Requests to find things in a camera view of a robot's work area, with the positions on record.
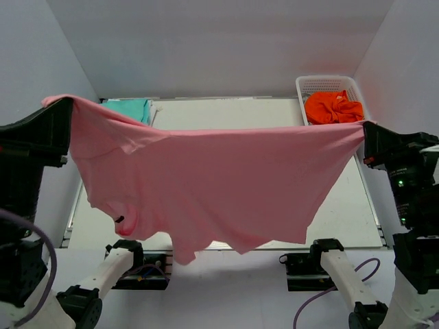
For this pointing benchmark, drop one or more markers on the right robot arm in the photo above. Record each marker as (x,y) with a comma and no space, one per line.
(405,293)

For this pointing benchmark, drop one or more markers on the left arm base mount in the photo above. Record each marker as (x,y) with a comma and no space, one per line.
(154,275)

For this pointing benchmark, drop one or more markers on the orange t-shirt in basket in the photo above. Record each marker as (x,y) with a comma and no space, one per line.
(332,107)

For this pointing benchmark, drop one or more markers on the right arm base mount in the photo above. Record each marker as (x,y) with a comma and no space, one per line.
(303,275)

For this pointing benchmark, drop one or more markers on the white plastic basket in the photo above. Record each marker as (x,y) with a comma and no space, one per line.
(310,84)

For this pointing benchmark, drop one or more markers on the folded teal t-shirt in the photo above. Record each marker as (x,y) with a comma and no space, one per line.
(137,109)

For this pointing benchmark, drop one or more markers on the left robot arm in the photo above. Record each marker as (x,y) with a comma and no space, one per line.
(28,257)

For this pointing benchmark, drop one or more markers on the white folded cloth under teal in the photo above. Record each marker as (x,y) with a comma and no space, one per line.
(154,111)

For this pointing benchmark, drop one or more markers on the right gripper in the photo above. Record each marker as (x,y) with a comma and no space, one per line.
(382,145)

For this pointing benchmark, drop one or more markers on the pink t-shirt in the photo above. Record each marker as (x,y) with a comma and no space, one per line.
(241,187)

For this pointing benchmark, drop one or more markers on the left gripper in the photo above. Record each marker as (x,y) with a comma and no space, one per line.
(40,136)

